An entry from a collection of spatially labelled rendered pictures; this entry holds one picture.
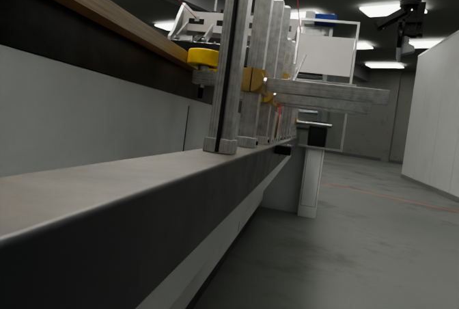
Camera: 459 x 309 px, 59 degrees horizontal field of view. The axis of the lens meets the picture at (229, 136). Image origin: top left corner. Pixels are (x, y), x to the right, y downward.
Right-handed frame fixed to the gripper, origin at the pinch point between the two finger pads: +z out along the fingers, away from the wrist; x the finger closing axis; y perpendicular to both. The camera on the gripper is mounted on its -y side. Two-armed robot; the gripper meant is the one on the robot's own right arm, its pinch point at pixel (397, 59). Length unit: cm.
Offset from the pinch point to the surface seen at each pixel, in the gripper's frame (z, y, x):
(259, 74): 17, -20, -80
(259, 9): 4, -23, -78
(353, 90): 19, -3, -69
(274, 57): 10, -27, -53
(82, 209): 32, -2, -145
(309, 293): 106, -28, 29
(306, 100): 20, -19, -47
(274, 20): -1, -28, -53
